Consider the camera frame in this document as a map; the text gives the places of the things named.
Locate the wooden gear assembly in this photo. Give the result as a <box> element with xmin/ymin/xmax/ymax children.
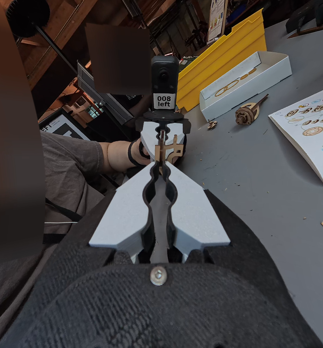
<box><xmin>235</xmin><ymin>94</ymin><xmax>269</xmax><ymax>126</ymax></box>

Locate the person's left forearm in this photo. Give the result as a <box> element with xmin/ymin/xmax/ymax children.
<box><xmin>97</xmin><ymin>141</ymin><xmax>135</xmax><ymax>174</ymax></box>

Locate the person's left hand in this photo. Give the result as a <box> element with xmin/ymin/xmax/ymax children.
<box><xmin>133</xmin><ymin>140</ymin><xmax>154</xmax><ymax>167</ymax></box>

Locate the thin wooden sheet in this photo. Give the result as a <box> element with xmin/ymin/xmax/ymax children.
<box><xmin>287</xmin><ymin>30</ymin><xmax>323</xmax><ymax>39</ymax></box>

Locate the black round lamp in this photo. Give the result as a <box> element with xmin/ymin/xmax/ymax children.
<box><xmin>5</xmin><ymin>0</ymin><xmax>79</xmax><ymax>75</ymax></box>

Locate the white cardboard box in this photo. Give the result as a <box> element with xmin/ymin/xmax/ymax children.
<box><xmin>199</xmin><ymin>51</ymin><xmax>292</xmax><ymax>122</ymax></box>

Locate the dark green box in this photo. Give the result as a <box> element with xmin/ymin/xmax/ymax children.
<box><xmin>179</xmin><ymin>56</ymin><xmax>199</xmax><ymax>73</ymax></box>

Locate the yellow plastic bin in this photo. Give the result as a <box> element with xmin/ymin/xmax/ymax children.
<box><xmin>176</xmin><ymin>8</ymin><xmax>267</xmax><ymax>112</ymax></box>

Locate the narrow wooden plate part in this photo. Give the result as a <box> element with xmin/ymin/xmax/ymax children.
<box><xmin>159</xmin><ymin>130</ymin><xmax>165</xmax><ymax>174</ymax></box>

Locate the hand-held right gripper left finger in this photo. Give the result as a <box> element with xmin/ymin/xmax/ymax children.
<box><xmin>89</xmin><ymin>161</ymin><xmax>162</xmax><ymax>264</ymax></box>

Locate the black and white marker board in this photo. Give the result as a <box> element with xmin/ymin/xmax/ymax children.
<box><xmin>39</xmin><ymin>109</ymin><xmax>90</xmax><ymax>141</ymax></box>

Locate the open instruction booklet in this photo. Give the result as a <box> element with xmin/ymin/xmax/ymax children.
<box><xmin>269</xmin><ymin>85</ymin><xmax>323</xmax><ymax>195</ymax></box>

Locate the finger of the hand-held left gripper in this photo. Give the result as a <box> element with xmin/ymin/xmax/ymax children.
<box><xmin>140</xmin><ymin>121</ymin><xmax>162</xmax><ymax>161</ymax></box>
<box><xmin>164</xmin><ymin>122</ymin><xmax>186</xmax><ymax>164</ymax></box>

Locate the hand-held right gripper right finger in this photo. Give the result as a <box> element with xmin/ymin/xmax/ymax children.
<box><xmin>163</xmin><ymin>160</ymin><xmax>231</xmax><ymax>263</ymax></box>

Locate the black strap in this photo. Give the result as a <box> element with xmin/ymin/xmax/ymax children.
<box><xmin>43</xmin><ymin>198</ymin><xmax>83</xmax><ymax>244</ymax></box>

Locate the standing instruction poster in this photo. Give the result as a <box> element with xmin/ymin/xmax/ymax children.
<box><xmin>207</xmin><ymin>0</ymin><xmax>229</xmax><ymax>44</ymax></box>

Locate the wooden lever part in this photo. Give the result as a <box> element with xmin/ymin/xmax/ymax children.
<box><xmin>155</xmin><ymin>134</ymin><xmax>184</xmax><ymax>165</ymax></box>

